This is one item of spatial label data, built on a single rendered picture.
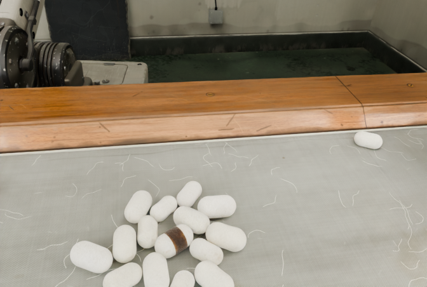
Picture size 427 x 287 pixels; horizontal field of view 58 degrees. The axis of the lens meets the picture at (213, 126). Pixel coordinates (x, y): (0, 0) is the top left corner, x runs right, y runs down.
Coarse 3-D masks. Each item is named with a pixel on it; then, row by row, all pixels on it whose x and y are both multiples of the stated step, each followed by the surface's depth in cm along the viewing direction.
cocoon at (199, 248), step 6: (198, 240) 33; (204, 240) 34; (192, 246) 33; (198, 246) 33; (204, 246) 33; (210, 246) 33; (216, 246) 33; (192, 252) 33; (198, 252) 33; (204, 252) 33; (210, 252) 33; (216, 252) 33; (198, 258) 33; (204, 258) 33; (210, 258) 32; (216, 258) 32; (222, 258) 33; (216, 264) 33
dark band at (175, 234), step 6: (174, 228) 34; (168, 234) 33; (174, 234) 33; (180, 234) 33; (174, 240) 33; (180, 240) 33; (186, 240) 34; (174, 246) 33; (180, 246) 33; (186, 246) 34
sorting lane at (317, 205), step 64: (384, 128) 53; (0, 192) 39; (64, 192) 40; (128, 192) 40; (256, 192) 41; (320, 192) 42; (384, 192) 42; (0, 256) 33; (64, 256) 33; (192, 256) 34; (256, 256) 35; (320, 256) 35; (384, 256) 35
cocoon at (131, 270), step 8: (128, 264) 31; (136, 264) 31; (112, 272) 30; (120, 272) 30; (128, 272) 30; (136, 272) 31; (104, 280) 30; (112, 280) 30; (120, 280) 30; (128, 280) 30; (136, 280) 31
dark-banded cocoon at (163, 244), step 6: (180, 228) 34; (186, 228) 34; (162, 234) 34; (186, 234) 34; (192, 234) 34; (156, 240) 33; (162, 240) 33; (168, 240) 33; (192, 240) 34; (156, 246) 33; (162, 246) 33; (168, 246) 33; (162, 252) 33; (168, 252) 33; (174, 252) 33
